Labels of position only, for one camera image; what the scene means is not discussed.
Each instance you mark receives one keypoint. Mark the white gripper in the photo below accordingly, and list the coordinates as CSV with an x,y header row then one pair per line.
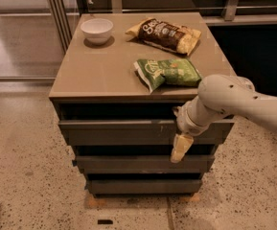
x,y
187,121

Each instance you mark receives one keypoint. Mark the grey top drawer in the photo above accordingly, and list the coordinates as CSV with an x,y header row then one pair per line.
x,y
118,133

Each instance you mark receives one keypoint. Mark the grey drawer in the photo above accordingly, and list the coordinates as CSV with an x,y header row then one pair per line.
x,y
137,187
118,133
143,164

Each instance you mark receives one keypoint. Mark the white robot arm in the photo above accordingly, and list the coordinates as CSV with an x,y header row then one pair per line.
x,y
219,96

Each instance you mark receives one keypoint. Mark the grey bottom drawer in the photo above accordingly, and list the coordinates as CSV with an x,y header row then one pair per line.
x,y
137,187

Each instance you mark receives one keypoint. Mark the grey drawer cabinet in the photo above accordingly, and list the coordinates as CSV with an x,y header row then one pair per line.
x,y
99,83

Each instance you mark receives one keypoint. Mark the grey middle drawer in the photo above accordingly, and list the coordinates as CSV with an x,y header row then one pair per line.
x,y
143,164

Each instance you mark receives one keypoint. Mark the green chip bag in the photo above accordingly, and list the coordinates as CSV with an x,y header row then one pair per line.
x,y
179,71

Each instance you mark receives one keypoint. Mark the brown chip bag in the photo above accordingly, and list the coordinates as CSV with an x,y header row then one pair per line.
x,y
164,35

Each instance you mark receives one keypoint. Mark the white ceramic bowl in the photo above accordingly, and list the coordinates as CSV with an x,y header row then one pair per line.
x,y
97,31

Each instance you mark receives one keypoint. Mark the grey metal railing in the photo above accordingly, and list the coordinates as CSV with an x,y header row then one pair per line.
x,y
216,12

